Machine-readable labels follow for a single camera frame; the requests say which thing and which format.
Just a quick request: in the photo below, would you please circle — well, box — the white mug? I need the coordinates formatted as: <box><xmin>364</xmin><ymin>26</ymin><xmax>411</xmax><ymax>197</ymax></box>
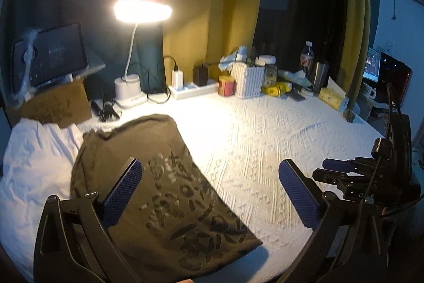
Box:
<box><xmin>362</xmin><ymin>84</ymin><xmax>378</xmax><ymax>101</ymax></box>

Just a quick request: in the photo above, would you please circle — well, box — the yellow tissue box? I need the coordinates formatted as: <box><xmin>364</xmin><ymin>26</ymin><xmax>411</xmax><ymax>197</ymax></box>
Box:
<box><xmin>319</xmin><ymin>77</ymin><xmax>350</xmax><ymax>112</ymax></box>

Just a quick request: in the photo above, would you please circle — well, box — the white power strip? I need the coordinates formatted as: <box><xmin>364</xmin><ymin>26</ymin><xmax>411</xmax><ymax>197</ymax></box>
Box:
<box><xmin>168</xmin><ymin>81</ymin><xmax>221</xmax><ymax>101</ymax></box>

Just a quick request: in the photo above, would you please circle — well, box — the black charger cable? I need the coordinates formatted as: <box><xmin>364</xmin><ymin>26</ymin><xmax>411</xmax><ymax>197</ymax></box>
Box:
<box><xmin>163</xmin><ymin>55</ymin><xmax>180</xmax><ymax>71</ymax></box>

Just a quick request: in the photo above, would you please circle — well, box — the white t-shirt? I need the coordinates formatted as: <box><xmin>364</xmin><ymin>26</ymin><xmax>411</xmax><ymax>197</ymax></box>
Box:
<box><xmin>0</xmin><ymin>119</ymin><xmax>85</xmax><ymax>280</ymax></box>

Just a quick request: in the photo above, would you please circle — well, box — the yellow curtain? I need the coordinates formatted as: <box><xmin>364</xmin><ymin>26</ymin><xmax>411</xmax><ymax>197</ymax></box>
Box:
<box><xmin>339</xmin><ymin>0</ymin><xmax>380</xmax><ymax>105</ymax></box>
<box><xmin>162</xmin><ymin>0</ymin><xmax>270</xmax><ymax>94</ymax></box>

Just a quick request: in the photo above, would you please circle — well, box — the crumpled pale blue cloth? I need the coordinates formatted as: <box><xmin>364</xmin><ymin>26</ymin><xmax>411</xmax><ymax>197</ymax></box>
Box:
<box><xmin>219</xmin><ymin>45</ymin><xmax>249</xmax><ymax>71</ymax></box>

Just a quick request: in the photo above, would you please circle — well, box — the dark screen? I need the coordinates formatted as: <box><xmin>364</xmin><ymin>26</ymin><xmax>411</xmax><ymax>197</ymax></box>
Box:
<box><xmin>379</xmin><ymin>52</ymin><xmax>413</xmax><ymax>108</ymax></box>

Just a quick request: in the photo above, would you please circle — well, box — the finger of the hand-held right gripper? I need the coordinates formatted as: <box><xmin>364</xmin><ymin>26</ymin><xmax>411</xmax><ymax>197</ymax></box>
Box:
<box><xmin>312</xmin><ymin>169</ymin><xmax>352</xmax><ymax>186</ymax></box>
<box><xmin>322</xmin><ymin>158</ymin><xmax>356</xmax><ymax>171</ymax></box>

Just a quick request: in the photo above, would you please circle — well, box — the black charger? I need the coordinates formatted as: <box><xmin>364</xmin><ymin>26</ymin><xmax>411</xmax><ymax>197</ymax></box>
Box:
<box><xmin>193</xmin><ymin>66</ymin><xmax>209</xmax><ymax>87</ymax></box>

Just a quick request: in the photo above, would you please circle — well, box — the yellow snack bag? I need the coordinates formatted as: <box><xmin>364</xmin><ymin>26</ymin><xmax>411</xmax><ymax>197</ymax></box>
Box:
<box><xmin>262</xmin><ymin>81</ymin><xmax>294</xmax><ymax>96</ymax></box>

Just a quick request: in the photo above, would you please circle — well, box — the black braided cable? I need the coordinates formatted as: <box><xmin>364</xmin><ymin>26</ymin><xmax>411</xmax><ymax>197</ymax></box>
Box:
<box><xmin>373</xmin><ymin>80</ymin><xmax>403</xmax><ymax>158</ymax></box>

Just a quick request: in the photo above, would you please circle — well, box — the plastic water bottle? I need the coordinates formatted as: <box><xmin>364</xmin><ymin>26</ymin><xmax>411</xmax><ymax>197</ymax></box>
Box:
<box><xmin>300</xmin><ymin>41</ymin><xmax>315</xmax><ymax>80</ymax></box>

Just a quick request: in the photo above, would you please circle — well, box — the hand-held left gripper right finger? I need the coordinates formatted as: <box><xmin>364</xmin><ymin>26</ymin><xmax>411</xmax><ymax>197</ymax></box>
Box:
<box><xmin>278</xmin><ymin>159</ymin><xmax>390</xmax><ymax>283</ymax></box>

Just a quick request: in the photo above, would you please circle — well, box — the white charger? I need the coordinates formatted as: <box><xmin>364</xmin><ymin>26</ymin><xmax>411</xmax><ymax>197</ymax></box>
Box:
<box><xmin>171</xmin><ymin>69</ymin><xmax>184</xmax><ymax>92</ymax></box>

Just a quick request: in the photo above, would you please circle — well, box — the glass jar with white lid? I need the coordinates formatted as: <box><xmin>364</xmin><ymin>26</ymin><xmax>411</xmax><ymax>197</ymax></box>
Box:
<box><xmin>255</xmin><ymin>54</ymin><xmax>278</xmax><ymax>86</ymax></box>

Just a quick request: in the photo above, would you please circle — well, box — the black curtain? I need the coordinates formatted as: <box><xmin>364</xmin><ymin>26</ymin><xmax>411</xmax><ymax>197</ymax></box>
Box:
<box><xmin>253</xmin><ymin>0</ymin><xmax>352</xmax><ymax>85</ymax></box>

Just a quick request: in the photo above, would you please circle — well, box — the clear tablet stand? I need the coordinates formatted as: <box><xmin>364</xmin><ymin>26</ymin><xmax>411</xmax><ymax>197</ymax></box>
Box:
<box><xmin>71</xmin><ymin>49</ymin><xmax>107</xmax><ymax>78</ymax></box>

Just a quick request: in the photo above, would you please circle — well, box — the brown printed t-shirt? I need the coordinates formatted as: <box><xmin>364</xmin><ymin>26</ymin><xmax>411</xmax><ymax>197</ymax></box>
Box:
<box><xmin>70</xmin><ymin>115</ymin><xmax>264</xmax><ymax>282</ymax></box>

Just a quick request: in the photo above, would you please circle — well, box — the white desk lamp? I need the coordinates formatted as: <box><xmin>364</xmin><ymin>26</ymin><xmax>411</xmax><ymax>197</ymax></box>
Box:
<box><xmin>113</xmin><ymin>0</ymin><xmax>173</xmax><ymax>109</ymax></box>

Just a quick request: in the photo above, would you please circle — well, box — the dark tablet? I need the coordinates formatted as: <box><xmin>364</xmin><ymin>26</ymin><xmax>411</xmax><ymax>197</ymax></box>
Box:
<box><xmin>11</xmin><ymin>23</ymin><xmax>89</xmax><ymax>93</ymax></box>

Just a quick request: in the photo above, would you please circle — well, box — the clear plastic wrap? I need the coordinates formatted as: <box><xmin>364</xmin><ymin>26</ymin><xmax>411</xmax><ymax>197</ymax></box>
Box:
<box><xmin>9</xmin><ymin>27</ymin><xmax>43</xmax><ymax>106</ymax></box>

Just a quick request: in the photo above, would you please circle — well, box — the computer monitor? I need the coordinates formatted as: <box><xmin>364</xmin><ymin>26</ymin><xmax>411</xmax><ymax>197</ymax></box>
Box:
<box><xmin>363</xmin><ymin>47</ymin><xmax>381</xmax><ymax>83</ymax></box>

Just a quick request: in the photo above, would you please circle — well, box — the white perforated basket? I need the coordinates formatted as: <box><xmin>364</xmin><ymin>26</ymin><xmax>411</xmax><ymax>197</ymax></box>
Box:
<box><xmin>231</xmin><ymin>62</ymin><xmax>266</xmax><ymax>99</ymax></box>

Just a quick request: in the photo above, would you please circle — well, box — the cardboard box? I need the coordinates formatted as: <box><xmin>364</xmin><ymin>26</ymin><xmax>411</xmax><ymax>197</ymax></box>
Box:
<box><xmin>7</xmin><ymin>77</ymin><xmax>93</xmax><ymax>129</ymax></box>

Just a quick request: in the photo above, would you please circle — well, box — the black cable bundle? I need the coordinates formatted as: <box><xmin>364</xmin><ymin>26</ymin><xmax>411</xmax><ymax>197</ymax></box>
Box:
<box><xmin>101</xmin><ymin>93</ymin><xmax>120</xmax><ymax>123</ymax></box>

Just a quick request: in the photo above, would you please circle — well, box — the white lotion tube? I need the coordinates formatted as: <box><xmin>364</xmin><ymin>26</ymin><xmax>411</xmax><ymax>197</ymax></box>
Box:
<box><xmin>278</xmin><ymin>69</ymin><xmax>313</xmax><ymax>88</ymax></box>

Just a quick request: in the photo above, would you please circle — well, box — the steel tumbler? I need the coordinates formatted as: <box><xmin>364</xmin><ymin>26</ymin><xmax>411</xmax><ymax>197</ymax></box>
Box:
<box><xmin>311</xmin><ymin>60</ymin><xmax>329</xmax><ymax>94</ymax></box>

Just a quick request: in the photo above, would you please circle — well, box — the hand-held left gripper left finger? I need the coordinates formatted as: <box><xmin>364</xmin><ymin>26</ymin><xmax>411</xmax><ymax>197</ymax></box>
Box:
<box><xmin>33</xmin><ymin>157</ymin><xmax>144</xmax><ymax>283</ymax></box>

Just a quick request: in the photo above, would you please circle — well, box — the red can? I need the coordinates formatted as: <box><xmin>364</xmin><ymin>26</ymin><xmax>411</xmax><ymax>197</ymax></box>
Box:
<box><xmin>218</xmin><ymin>76</ymin><xmax>236</xmax><ymax>97</ymax></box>

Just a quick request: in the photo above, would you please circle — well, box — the white textured blanket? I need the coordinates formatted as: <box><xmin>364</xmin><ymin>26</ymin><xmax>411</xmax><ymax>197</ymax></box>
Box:
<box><xmin>76</xmin><ymin>89</ymin><xmax>396</xmax><ymax>283</ymax></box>

